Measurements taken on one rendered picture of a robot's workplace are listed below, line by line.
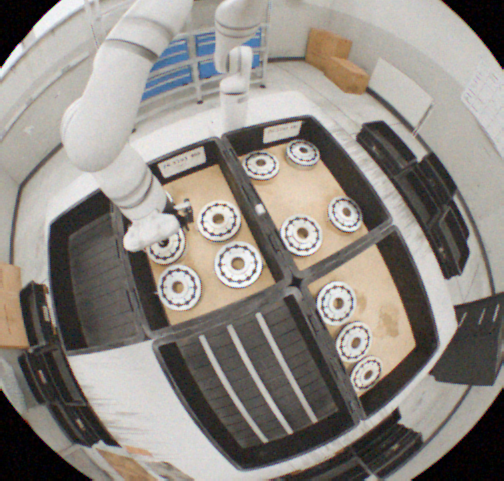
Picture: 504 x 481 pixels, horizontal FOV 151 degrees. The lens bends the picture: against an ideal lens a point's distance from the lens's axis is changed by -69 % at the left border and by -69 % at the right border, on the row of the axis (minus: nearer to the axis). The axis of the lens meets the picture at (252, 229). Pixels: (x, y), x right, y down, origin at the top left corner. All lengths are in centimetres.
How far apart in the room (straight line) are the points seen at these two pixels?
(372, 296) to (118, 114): 59
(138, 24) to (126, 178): 17
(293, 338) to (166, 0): 58
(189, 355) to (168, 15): 56
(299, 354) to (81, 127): 52
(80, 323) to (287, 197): 71
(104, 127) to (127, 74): 5
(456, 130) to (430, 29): 148
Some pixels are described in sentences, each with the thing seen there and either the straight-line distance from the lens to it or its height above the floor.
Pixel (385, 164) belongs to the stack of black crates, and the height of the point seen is 49.
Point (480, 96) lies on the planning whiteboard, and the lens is 314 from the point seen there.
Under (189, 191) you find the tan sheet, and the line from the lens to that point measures 56.
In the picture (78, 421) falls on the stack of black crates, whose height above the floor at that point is 40.
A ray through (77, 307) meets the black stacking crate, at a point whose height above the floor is 83.
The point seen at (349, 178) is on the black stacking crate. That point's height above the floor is 88.
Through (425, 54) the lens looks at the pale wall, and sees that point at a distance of 333.
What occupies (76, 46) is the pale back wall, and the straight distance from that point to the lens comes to 302.
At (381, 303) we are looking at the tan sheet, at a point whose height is 83.
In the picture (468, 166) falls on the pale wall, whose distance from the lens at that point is 326.
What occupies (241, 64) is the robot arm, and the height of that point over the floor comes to 107.
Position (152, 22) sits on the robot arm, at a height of 128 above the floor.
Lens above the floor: 129
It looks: 68 degrees down
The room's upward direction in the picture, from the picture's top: 5 degrees clockwise
